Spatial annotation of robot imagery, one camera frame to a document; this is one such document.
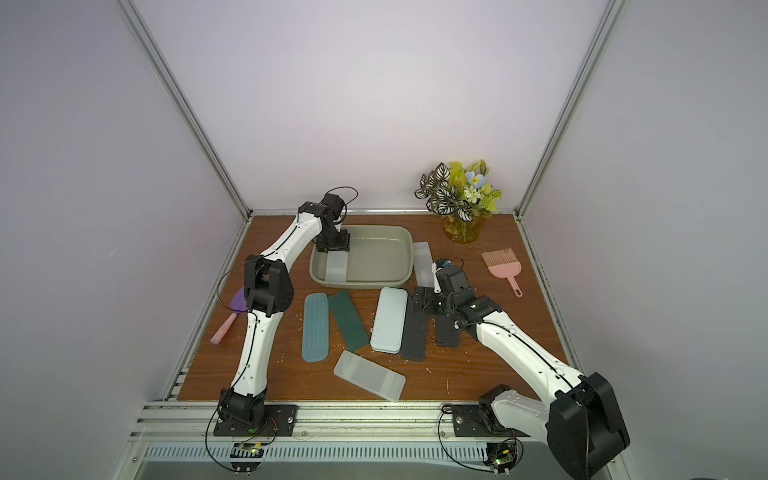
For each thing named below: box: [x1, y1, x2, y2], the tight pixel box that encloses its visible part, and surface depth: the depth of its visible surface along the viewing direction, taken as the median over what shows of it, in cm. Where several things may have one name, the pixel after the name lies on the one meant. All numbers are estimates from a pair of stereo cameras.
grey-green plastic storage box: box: [309, 224, 414, 289], surface depth 103 cm
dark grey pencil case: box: [400, 286, 427, 362], surface depth 87 cm
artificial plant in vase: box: [414, 159, 502, 244], surface depth 96 cm
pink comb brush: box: [481, 248, 523, 298], surface depth 105 cm
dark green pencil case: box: [328, 290, 369, 352], surface depth 92 cm
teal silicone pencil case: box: [302, 292, 329, 363], surface depth 90 cm
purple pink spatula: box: [210, 286, 248, 345], surface depth 91 cm
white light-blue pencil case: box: [370, 286, 409, 354], surface depth 90 cm
